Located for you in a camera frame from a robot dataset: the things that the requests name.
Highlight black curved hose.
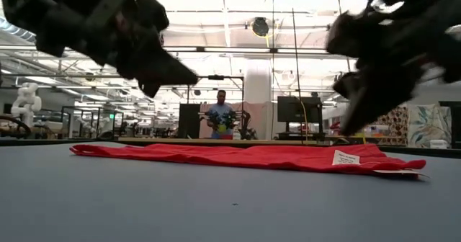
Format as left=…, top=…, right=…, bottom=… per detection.
left=0, top=115, right=32, bottom=139

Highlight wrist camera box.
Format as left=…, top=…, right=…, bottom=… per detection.
left=326, top=11, right=379, bottom=58
left=136, top=0, right=170, bottom=33

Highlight brown floral patterned cloth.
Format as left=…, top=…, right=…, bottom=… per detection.
left=374, top=107, right=410, bottom=146

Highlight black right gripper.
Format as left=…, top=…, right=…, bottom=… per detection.
left=333, top=0, right=461, bottom=137

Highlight black framed enclosure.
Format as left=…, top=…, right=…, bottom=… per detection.
left=61, top=105, right=125, bottom=139

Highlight light wooden bench top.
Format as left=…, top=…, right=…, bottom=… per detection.
left=117, top=137, right=339, bottom=145

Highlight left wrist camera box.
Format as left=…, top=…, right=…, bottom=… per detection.
left=136, top=0, right=170, bottom=33

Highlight black upright panel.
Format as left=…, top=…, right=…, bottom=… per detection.
left=179, top=103, right=202, bottom=139

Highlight white robot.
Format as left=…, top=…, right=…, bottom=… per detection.
left=9, top=82, right=42, bottom=128

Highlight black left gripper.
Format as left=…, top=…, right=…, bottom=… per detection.
left=34, top=0, right=200, bottom=99

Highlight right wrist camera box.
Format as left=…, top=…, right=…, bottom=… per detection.
left=326, top=11, right=379, bottom=58

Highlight red cloth towel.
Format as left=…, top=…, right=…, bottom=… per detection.
left=69, top=143, right=430, bottom=180

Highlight black hanging cable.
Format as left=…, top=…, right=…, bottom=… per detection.
left=290, top=0, right=304, bottom=144

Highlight white leaf patterned cloth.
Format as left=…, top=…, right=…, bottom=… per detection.
left=408, top=103, right=452, bottom=148

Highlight white building column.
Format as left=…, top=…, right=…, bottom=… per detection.
left=244, top=60, right=274, bottom=104

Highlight long ceiling light strip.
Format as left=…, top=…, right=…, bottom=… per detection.
left=164, top=45, right=357, bottom=55

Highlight black monitor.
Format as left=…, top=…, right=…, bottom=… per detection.
left=276, top=96, right=324, bottom=141

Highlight silver ventilation duct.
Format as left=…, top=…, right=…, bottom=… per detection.
left=0, top=17, right=37, bottom=43

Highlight person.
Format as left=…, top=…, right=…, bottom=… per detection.
left=205, top=89, right=238, bottom=140

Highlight beige cloth backdrop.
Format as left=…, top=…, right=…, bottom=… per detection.
left=200, top=101, right=278, bottom=139

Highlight black ceiling cable reel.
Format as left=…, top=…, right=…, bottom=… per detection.
left=251, top=17, right=270, bottom=38

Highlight black gantry frame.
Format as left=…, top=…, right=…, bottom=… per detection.
left=186, top=74, right=245, bottom=127

